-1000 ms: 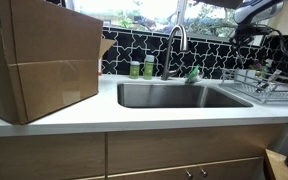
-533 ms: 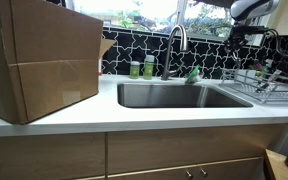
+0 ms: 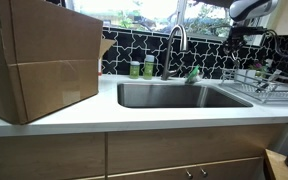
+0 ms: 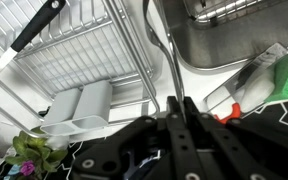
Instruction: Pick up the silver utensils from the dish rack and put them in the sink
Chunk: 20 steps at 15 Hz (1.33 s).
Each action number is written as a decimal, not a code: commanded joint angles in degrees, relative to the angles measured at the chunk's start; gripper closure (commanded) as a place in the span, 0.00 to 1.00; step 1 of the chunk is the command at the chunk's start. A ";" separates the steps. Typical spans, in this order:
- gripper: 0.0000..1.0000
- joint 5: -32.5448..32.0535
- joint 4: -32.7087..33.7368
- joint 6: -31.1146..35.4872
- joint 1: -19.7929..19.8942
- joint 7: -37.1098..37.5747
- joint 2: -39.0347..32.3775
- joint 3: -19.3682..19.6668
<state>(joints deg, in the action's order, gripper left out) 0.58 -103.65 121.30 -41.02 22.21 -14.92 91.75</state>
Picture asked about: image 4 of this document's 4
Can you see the clear sponge tray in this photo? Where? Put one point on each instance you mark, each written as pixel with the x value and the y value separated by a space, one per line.
pixel 224 96

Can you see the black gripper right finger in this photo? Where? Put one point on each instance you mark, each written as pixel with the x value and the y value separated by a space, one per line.
pixel 224 146

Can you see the stainless steel sink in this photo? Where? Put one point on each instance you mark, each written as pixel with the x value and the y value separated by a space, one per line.
pixel 234 43

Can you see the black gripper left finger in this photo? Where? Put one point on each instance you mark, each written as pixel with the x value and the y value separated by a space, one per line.
pixel 180 143

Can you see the potted plant purple flower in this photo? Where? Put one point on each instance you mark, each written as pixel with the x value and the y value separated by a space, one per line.
pixel 34 153

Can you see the silver spoon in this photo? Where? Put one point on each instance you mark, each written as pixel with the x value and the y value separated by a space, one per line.
pixel 176 76

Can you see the white sponge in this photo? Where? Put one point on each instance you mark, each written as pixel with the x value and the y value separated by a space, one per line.
pixel 257 90

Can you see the red orange scraper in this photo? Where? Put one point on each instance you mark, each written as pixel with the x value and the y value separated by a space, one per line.
pixel 234 111

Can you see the grey utensil holder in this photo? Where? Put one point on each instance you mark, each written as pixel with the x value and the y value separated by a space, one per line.
pixel 94 100

